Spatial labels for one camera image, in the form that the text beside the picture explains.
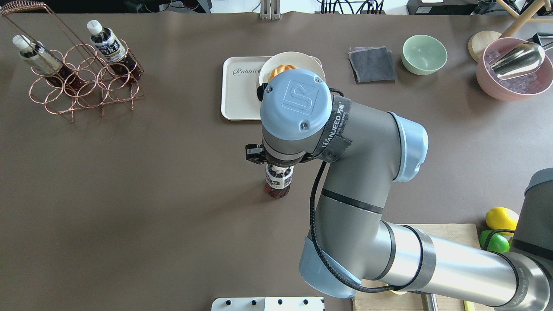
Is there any copper wire bottle rack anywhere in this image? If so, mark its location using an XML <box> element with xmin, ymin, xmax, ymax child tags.
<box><xmin>1</xmin><ymin>0</ymin><xmax>146</xmax><ymax>122</ymax></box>

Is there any tea bottle rack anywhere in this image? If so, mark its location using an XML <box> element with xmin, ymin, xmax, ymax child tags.
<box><xmin>86</xmin><ymin>20</ymin><xmax>142</xmax><ymax>83</ymax></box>
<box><xmin>12</xmin><ymin>34</ymin><xmax>84</xmax><ymax>91</ymax></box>

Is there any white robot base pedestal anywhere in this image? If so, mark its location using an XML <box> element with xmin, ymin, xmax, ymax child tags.
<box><xmin>211</xmin><ymin>296</ymin><xmax>326</xmax><ymax>311</ymax></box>

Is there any tea bottle rack back right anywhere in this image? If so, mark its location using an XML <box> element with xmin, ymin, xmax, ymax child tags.
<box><xmin>86</xmin><ymin>20</ymin><xmax>142</xmax><ymax>83</ymax></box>

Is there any white serving tray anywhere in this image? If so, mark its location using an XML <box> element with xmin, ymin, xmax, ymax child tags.
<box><xmin>221</xmin><ymin>56</ymin><xmax>272</xmax><ymax>121</ymax></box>

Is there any braided ring donut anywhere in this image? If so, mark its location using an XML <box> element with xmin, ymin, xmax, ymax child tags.
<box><xmin>268</xmin><ymin>64</ymin><xmax>298</xmax><ymax>82</ymax></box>

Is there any pink bowl of ice cubes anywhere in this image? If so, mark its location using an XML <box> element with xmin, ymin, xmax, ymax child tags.
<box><xmin>477</xmin><ymin>37</ymin><xmax>553</xmax><ymax>101</ymax></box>

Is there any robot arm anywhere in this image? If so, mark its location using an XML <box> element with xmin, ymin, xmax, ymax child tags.
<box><xmin>246</xmin><ymin>69</ymin><xmax>552</xmax><ymax>311</ymax></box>

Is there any mint green bowl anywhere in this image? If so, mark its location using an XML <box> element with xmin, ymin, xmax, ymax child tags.
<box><xmin>401</xmin><ymin>34</ymin><xmax>448</xmax><ymax>76</ymax></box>

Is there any wooden cutting board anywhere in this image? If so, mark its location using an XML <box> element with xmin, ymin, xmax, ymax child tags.
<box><xmin>352</xmin><ymin>224</ymin><xmax>480</xmax><ymax>311</ymax></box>

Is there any tea bottle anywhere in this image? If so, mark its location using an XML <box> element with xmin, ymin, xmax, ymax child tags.
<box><xmin>265</xmin><ymin>164</ymin><xmax>294</xmax><ymax>199</ymax></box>

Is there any wooden cup stand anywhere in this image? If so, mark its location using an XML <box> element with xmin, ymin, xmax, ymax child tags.
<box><xmin>468</xmin><ymin>0</ymin><xmax>552</xmax><ymax>62</ymax></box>

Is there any metal ice scoop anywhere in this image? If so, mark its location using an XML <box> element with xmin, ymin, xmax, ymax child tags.
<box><xmin>490</xmin><ymin>42</ymin><xmax>546</xmax><ymax>80</ymax></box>

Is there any tea bottle rack back left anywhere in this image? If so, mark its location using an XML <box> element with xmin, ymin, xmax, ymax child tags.
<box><xmin>12</xmin><ymin>34</ymin><xmax>84</xmax><ymax>91</ymax></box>

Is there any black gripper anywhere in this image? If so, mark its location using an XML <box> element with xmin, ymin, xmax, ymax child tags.
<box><xmin>245</xmin><ymin>82</ymin><xmax>318</xmax><ymax>167</ymax></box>

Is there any grey folded cloth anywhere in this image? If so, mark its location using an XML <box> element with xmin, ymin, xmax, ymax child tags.
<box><xmin>348</xmin><ymin>47</ymin><xmax>397</xmax><ymax>83</ymax></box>

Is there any white round plate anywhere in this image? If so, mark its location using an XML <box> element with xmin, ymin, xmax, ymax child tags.
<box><xmin>258</xmin><ymin>51</ymin><xmax>326</xmax><ymax>86</ymax></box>

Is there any steel muddler black tip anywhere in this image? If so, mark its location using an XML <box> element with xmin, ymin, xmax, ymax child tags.
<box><xmin>421</xmin><ymin>294</ymin><xmax>439</xmax><ymax>311</ymax></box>

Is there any green lime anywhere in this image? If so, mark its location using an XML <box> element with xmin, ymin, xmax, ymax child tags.
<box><xmin>479</xmin><ymin>230</ymin><xmax>510</xmax><ymax>253</ymax></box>

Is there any yellow lemon far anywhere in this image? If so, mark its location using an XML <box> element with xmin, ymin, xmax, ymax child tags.
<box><xmin>485</xmin><ymin>207</ymin><xmax>519</xmax><ymax>231</ymax></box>

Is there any yellow plastic knife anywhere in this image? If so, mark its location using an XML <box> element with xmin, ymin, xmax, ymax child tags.
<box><xmin>463</xmin><ymin>300</ymin><xmax>476</xmax><ymax>311</ymax></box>

